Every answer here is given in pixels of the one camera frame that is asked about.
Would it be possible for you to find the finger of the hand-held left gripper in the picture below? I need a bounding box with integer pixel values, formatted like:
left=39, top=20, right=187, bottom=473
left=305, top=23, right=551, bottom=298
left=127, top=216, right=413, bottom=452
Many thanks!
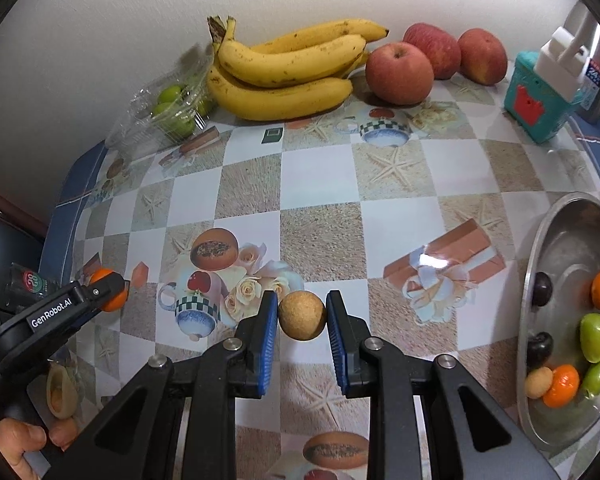
left=79, top=272, right=131, bottom=312

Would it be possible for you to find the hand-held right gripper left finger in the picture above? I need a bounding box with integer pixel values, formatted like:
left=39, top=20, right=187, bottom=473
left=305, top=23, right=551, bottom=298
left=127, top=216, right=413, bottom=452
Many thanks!
left=45, top=290, right=280, bottom=480

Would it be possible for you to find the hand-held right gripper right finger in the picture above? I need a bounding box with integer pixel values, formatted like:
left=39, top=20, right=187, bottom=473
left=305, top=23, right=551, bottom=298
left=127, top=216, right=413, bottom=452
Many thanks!
left=326, top=290, right=561, bottom=480

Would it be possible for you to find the brown longan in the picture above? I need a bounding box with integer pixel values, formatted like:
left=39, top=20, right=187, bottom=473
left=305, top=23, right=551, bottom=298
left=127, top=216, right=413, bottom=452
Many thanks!
left=278, top=291, right=327, bottom=341
left=524, top=366, right=553, bottom=399

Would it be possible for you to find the dark plum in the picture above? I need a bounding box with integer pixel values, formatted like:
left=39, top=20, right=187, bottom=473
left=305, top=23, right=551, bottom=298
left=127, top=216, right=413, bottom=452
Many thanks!
left=526, top=331, right=554, bottom=368
left=530, top=272, right=554, bottom=307

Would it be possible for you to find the round steel basin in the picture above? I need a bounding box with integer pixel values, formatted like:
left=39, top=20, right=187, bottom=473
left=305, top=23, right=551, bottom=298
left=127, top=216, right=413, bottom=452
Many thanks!
left=516, top=192, right=600, bottom=451

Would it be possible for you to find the green mango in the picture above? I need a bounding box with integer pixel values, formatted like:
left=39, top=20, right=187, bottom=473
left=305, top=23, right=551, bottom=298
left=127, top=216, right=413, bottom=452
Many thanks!
left=581, top=352, right=600, bottom=395
left=580, top=313, right=600, bottom=363

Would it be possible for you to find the person's left hand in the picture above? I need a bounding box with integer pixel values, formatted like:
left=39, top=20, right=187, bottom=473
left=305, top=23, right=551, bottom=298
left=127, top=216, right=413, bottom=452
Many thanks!
left=0, top=416, right=79, bottom=480

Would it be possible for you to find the clear glass mug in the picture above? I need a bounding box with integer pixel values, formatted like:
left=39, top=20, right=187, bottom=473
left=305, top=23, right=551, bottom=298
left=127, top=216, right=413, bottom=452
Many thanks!
left=5, top=262, right=63, bottom=306

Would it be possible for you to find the dark furniture panel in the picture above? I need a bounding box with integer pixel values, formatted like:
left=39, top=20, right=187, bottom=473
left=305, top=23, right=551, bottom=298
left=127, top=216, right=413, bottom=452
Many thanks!
left=0, top=215, right=46, bottom=321

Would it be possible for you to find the reddish wooden bar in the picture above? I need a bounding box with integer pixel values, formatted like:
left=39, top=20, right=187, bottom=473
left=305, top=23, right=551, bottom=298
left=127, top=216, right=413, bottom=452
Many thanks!
left=0, top=182, right=48, bottom=238

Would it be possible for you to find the printed checkered tablecloth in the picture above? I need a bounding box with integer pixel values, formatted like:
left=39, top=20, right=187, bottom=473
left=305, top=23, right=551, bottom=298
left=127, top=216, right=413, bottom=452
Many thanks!
left=40, top=67, right=600, bottom=480

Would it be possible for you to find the bag of green fruit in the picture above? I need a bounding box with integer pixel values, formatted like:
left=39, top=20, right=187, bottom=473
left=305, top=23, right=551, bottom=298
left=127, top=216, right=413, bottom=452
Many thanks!
left=105, top=42, right=218, bottom=158

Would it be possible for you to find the red apple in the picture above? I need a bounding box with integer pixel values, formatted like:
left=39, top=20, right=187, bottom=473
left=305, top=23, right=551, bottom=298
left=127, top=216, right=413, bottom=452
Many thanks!
left=365, top=42, right=435, bottom=106
left=403, top=22, right=462, bottom=81
left=457, top=28, right=508, bottom=85

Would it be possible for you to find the yellow banana bunch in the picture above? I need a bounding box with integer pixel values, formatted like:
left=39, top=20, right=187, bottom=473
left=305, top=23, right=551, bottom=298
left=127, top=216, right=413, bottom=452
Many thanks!
left=207, top=16, right=390, bottom=122

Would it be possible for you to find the teal plastic box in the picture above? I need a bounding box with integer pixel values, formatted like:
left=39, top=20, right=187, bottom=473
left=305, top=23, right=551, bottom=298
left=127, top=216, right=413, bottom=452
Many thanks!
left=502, top=51, right=588, bottom=144

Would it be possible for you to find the white power adapter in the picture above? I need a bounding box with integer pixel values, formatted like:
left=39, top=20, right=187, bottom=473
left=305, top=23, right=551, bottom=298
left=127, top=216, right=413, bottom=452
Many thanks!
left=537, top=27, right=593, bottom=96

